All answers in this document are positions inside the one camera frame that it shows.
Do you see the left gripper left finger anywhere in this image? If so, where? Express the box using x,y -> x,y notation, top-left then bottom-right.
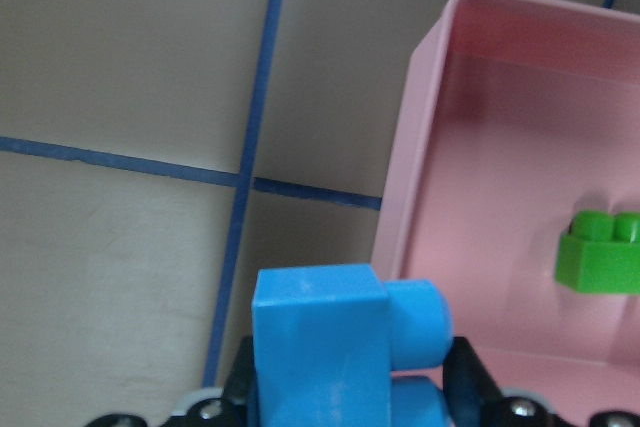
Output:
222,335 -> 258,407

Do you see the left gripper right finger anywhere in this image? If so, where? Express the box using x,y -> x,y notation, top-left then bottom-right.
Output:
442,336 -> 503,407

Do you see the blue toy block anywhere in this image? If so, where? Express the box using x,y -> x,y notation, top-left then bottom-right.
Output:
252,264 -> 453,426

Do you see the green toy block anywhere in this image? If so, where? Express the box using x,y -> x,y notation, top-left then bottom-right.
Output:
555,210 -> 639,295

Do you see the pink plastic box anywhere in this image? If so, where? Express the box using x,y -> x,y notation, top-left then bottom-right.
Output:
372,0 -> 639,425

